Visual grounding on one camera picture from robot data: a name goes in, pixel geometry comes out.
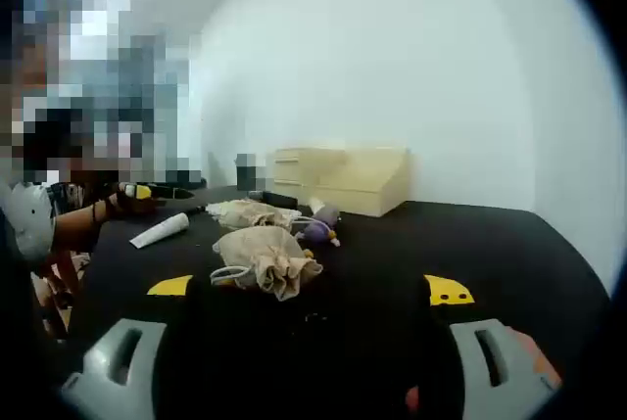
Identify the cream desktop drawer organizer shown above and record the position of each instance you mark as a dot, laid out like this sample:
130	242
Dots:
362	185

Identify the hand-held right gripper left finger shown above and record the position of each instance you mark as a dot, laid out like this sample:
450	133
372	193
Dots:
122	366

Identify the white cosmetic tube bottle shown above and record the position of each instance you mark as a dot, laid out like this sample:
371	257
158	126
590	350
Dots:
161	231

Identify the purple cosmetic bottle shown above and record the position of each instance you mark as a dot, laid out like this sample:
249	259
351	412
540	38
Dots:
321	233

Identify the person's right hand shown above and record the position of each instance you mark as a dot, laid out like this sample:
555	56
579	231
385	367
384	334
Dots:
541	366

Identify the cream plastic drawer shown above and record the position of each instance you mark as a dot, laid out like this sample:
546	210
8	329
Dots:
289	169
290	190

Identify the black mesh pen holder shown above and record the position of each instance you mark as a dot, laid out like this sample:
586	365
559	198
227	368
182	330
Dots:
251	179

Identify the person's left hand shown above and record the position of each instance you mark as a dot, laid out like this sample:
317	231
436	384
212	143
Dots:
132	208

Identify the black table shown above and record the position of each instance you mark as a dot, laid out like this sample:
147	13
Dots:
441	244

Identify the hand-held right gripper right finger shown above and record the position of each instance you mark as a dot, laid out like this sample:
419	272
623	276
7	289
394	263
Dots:
495	371

